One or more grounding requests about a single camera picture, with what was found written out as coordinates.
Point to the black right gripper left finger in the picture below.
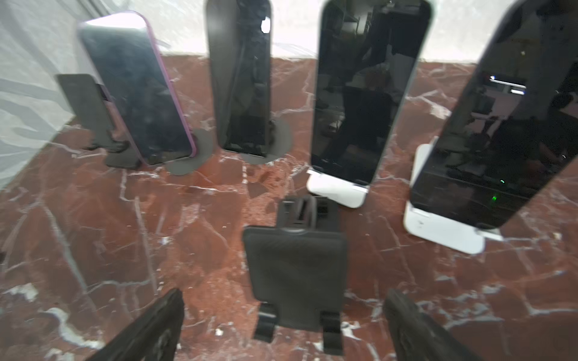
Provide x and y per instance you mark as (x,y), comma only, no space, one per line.
(153,336)

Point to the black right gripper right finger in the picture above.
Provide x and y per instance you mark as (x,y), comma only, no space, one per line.
(417,336)

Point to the black folding stand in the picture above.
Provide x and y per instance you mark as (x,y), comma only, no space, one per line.
(298,270)
(91,107)

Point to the dark phone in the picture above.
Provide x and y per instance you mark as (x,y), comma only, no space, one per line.
(514,127)

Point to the white stand right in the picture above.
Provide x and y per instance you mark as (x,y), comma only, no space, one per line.
(439,229)

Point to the white stand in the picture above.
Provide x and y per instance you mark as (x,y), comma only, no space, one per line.
(439,229)
(342,192)

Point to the round grey stand left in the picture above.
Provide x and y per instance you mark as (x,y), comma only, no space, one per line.
(205,148)

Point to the round grey stand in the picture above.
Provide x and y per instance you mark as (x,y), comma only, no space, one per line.
(279,143)
(205,148)

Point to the pink-edged phone back left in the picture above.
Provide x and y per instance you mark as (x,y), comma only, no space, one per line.
(122,48)

